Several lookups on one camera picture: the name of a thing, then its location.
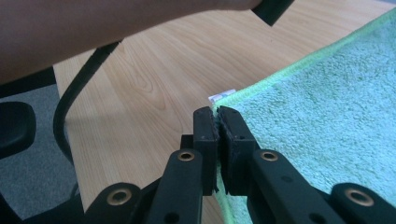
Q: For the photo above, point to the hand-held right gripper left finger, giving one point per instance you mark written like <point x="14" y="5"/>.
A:
<point x="207" y="137"/>

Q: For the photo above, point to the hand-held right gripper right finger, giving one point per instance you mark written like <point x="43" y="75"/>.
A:
<point x="235" y="146"/>

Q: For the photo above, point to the green towel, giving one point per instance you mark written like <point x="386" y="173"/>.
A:
<point x="317" y="124"/>

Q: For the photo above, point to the dark rounded object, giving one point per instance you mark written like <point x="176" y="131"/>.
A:
<point x="14" y="127"/>

